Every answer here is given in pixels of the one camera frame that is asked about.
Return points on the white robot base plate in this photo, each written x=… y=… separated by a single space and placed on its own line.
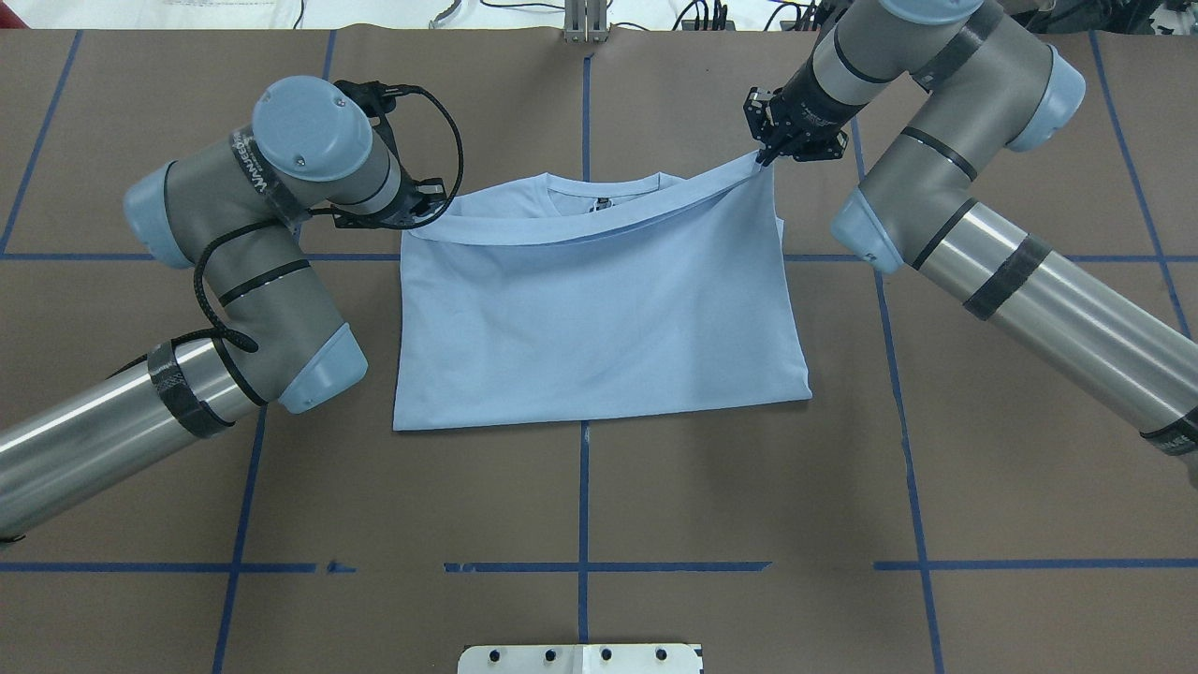
x=583 y=658

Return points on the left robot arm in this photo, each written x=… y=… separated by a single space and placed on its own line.
x=230 y=215

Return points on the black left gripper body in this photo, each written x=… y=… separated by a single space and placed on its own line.
x=409 y=199

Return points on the aluminium camera post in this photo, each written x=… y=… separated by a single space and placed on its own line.
x=585 y=21

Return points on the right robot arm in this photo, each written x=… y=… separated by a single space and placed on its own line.
x=991 y=87

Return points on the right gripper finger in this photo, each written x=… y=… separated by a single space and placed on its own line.
x=769 y=152

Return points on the light blue t-shirt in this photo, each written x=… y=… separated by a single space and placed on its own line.
x=546 y=299

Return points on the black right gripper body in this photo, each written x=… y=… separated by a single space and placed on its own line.
x=803 y=114

